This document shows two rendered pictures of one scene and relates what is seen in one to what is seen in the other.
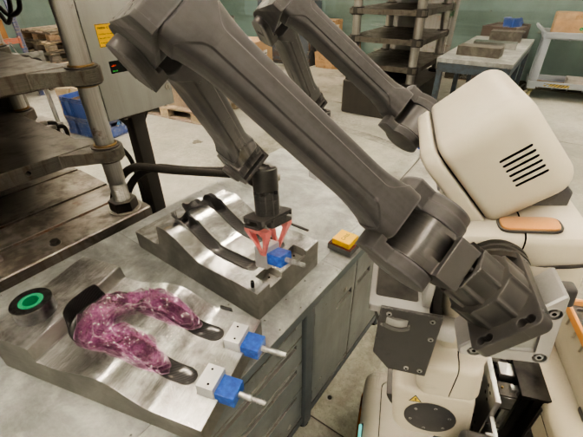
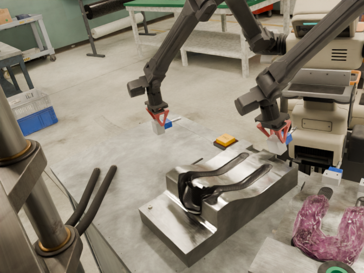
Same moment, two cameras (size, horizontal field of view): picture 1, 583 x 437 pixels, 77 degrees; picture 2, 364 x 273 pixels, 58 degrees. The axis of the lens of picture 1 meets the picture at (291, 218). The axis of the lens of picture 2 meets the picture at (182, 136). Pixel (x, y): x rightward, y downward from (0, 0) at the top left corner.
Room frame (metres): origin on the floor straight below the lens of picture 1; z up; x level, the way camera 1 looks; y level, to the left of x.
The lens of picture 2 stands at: (0.66, 1.05, 1.59)
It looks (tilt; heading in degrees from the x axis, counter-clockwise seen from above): 30 degrees down; 290
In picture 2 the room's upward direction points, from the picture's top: 10 degrees counter-clockwise
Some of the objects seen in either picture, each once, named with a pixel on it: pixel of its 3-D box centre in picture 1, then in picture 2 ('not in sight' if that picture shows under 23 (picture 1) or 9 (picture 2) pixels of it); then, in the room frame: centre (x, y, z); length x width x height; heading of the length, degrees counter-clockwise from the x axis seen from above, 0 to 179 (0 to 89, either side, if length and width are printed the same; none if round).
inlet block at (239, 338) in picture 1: (257, 346); (335, 173); (0.49, 0.07, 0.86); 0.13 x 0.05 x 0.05; 70
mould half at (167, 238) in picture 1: (223, 238); (219, 187); (0.87, 0.20, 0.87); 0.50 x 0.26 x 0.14; 53
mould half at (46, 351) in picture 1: (133, 334); (332, 234); (0.53, 0.35, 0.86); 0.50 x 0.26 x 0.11; 70
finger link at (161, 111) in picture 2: not in sight; (159, 115); (1.16, -0.09, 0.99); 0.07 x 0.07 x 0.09; 45
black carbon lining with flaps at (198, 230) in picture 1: (222, 227); (223, 175); (0.85, 0.20, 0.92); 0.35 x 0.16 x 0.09; 53
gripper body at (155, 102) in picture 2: not in sight; (155, 98); (1.17, -0.10, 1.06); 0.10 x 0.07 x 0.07; 135
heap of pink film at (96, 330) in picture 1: (132, 319); (331, 221); (0.53, 0.35, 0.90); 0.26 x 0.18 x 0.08; 70
